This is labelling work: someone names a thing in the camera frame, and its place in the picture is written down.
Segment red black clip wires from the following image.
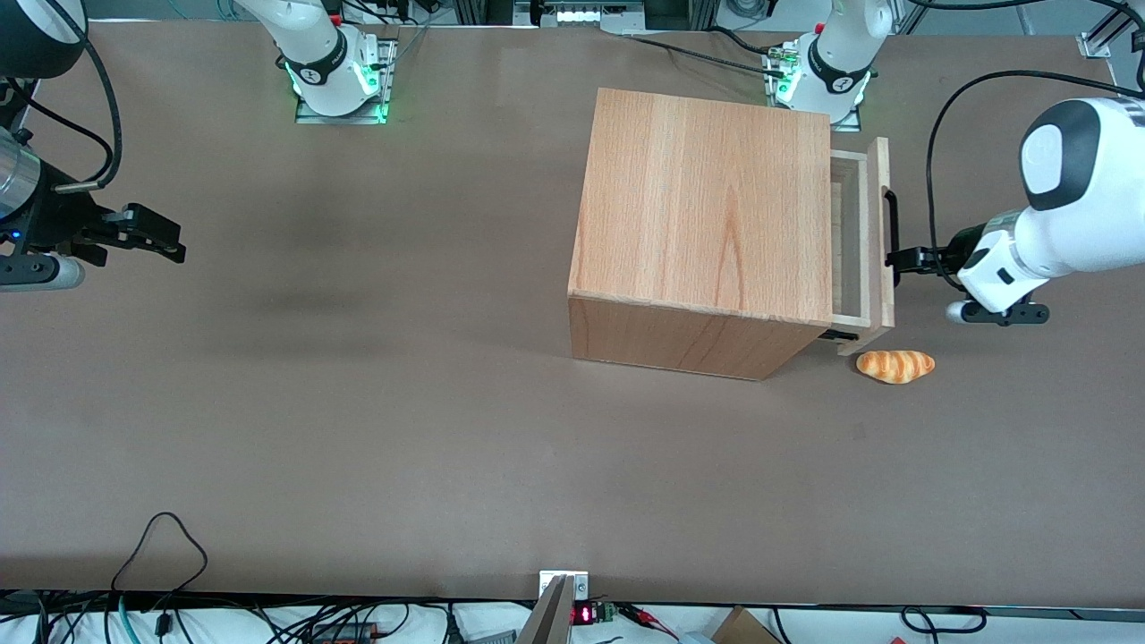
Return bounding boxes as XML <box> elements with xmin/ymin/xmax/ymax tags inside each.
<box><xmin>615</xmin><ymin>603</ymin><xmax>683</xmax><ymax>639</ymax></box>

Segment thick black drawer handle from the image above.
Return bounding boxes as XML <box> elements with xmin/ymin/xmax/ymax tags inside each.
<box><xmin>882</xmin><ymin>187</ymin><xmax>901</xmax><ymax>271</ymax></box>

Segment black coiled floor cable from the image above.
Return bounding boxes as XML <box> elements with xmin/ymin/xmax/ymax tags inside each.
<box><xmin>898</xmin><ymin>606</ymin><xmax>988</xmax><ymax>639</ymax></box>

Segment metal base plate left arm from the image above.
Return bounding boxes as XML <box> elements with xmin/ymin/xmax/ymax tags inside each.
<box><xmin>761</xmin><ymin>45</ymin><xmax>867</xmax><ymax>132</ymax></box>

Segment wooden drawer with pale rim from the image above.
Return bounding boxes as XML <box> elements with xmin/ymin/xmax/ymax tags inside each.
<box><xmin>827</xmin><ymin>136</ymin><xmax>898</xmax><ymax>358</ymax></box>

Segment white lit power strip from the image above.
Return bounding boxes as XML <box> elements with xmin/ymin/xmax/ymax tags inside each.
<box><xmin>535</xmin><ymin>0</ymin><xmax>647</xmax><ymax>30</ymax></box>

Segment brown cardboard box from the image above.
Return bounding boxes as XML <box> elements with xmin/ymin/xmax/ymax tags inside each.
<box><xmin>709</xmin><ymin>606</ymin><xmax>785</xmax><ymax>644</ymax></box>

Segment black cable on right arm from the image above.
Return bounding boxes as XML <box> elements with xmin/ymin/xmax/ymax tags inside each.
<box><xmin>49</xmin><ymin>0</ymin><xmax>123</xmax><ymax>193</ymax></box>

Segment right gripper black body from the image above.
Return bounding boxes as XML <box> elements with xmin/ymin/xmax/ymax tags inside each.
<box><xmin>0</xmin><ymin>183</ymin><xmax>122</xmax><ymax>269</ymax></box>

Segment light wooden drawer cabinet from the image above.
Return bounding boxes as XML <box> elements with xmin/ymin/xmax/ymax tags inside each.
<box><xmin>567</xmin><ymin>87</ymin><xmax>835</xmax><ymax>383</ymax></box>

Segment small metal edge bracket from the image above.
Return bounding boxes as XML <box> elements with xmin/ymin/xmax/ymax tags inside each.
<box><xmin>538</xmin><ymin>570</ymin><xmax>590</xmax><ymax>603</ymax></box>

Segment long black table cable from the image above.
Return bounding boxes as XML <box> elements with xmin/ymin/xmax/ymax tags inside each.
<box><xmin>617</xmin><ymin>30</ymin><xmax>790</xmax><ymax>77</ymax></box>

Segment brown wooden slat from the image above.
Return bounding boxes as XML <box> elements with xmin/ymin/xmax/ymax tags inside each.
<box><xmin>513</xmin><ymin>575</ymin><xmax>575</xmax><ymax>644</ymax></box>

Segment black looped cable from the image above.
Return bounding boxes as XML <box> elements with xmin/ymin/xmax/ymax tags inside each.
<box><xmin>110</xmin><ymin>512</ymin><xmax>209</xmax><ymax>618</ymax></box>

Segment metal base plate right arm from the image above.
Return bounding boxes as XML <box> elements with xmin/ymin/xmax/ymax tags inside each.
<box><xmin>294</xmin><ymin>34</ymin><xmax>400</xmax><ymax>125</ymax></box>

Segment orange black electronic device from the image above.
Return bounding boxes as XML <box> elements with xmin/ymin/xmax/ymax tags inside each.
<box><xmin>307</xmin><ymin>621</ymin><xmax>380</xmax><ymax>644</ymax></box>

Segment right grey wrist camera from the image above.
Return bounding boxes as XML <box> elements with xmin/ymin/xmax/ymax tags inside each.
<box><xmin>0</xmin><ymin>254</ymin><xmax>87</xmax><ymax>292</ymax></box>

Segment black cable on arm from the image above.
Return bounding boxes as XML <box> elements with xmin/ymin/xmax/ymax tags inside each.
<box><xmin>49</xmin><ymin>0</ymin><xmax>123</xmax><ymax>193</ymax></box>
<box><xmin>925</xmin><ymin>70</ymin><xmax>1124</xmax><ymax>283</ymax></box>

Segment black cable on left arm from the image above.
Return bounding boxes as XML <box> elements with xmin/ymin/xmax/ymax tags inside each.
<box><xmin>925</xmin><ymin>70</ymin><xmax>1124</xmax><ymax>283</ymax></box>

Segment orange striped croissant bread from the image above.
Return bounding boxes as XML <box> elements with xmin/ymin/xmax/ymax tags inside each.
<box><xmin>856</xmin><ymin>349</ymin><xmax>937</xmax><ymax>386</ymax></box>

